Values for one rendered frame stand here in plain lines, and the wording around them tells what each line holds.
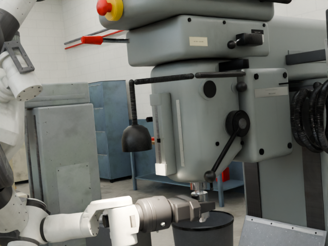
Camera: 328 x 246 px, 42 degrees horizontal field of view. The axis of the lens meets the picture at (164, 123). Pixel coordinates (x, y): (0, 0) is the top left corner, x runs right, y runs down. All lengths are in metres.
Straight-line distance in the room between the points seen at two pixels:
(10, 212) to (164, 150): 0.39
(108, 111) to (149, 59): 7.31
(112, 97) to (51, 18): 3.42
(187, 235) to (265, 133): 1.98
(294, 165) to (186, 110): 0.50
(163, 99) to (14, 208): 0.44
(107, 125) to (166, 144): 7.32
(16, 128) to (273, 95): 0.69
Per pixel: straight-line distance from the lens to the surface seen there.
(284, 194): 1.49
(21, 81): 1.02
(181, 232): 3.14
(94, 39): 1.12
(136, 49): 1.16
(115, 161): 8.52
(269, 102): 1.23
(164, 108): 1.09
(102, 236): 1.52
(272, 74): 1.25
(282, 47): 1.32
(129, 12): 1.03
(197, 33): 1.05
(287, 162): 1.46
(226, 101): 1.13
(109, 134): 8.42
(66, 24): 11.11
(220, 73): 1.00
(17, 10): 1.31
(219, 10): 1.11
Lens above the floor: 1.53
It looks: 3 degrees down
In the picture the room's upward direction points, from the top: 5 degrees counter-clockwise
